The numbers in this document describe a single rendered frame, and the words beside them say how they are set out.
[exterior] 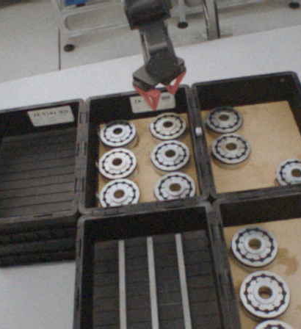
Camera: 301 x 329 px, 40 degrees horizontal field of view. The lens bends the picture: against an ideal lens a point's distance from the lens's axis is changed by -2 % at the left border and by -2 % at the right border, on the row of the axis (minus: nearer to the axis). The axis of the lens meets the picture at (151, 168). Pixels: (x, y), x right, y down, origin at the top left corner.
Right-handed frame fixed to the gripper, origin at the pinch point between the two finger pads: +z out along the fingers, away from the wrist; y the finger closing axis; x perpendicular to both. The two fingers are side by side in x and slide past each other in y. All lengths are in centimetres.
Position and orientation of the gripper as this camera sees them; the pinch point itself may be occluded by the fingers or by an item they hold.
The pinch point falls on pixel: (162, 98)
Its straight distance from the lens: 97.3
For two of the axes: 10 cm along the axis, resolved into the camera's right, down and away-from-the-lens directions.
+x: -7.3, -4.8, 4.9
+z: 1.1, 6.2, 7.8
